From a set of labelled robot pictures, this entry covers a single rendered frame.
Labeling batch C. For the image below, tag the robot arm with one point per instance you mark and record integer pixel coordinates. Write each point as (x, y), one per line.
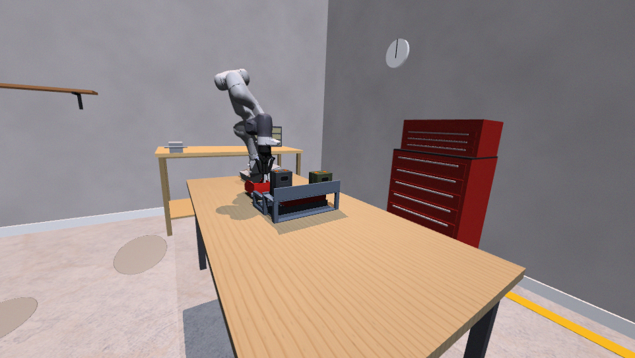
(247, 107)

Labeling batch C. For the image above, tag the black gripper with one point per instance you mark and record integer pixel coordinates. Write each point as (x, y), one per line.
(264, 154)

